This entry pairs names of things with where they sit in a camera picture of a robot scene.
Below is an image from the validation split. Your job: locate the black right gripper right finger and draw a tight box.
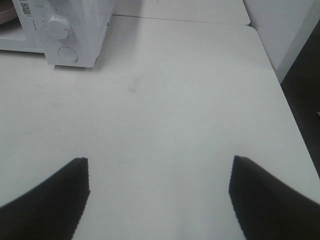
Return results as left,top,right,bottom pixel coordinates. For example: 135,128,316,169
228,155,320,240

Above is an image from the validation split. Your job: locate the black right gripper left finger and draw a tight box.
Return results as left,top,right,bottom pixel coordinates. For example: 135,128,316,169
0,157,90,240

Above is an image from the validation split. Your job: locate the round white door button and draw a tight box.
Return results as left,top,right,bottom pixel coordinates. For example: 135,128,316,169
58,47,78,63

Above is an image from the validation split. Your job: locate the white microwave oven body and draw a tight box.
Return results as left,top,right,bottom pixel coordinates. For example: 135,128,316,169
0,0,115,68

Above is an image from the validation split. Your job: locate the white lower timer knob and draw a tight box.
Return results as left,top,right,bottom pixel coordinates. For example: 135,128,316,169
46,15,71,40

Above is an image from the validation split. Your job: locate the white warning label sticker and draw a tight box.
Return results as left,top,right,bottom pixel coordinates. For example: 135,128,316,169
19,0,32,17

